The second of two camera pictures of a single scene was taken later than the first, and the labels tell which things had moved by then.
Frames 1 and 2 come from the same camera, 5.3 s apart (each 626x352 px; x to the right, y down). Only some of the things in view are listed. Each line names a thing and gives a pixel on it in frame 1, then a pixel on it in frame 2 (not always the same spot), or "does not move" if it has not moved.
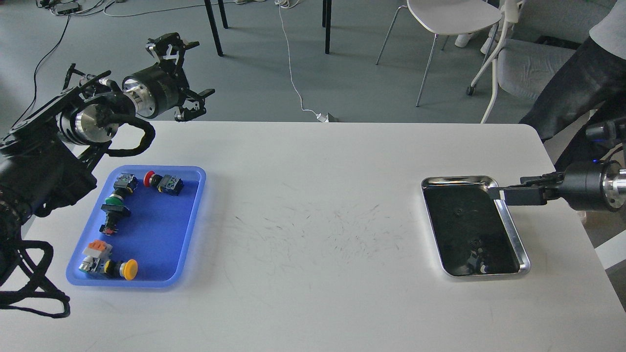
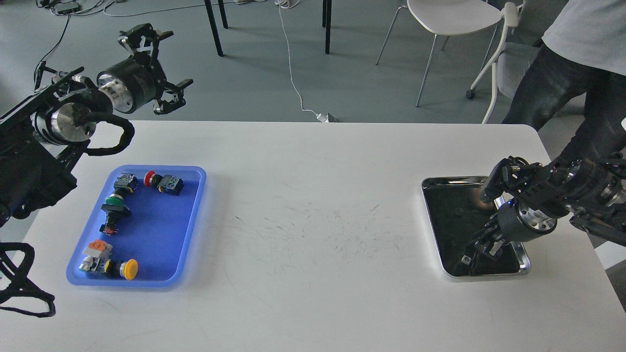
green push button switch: (124, 186) does not move
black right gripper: (596, 186) to (516, 224)
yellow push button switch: (127, 269) does not move
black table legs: (326, 22) does not move
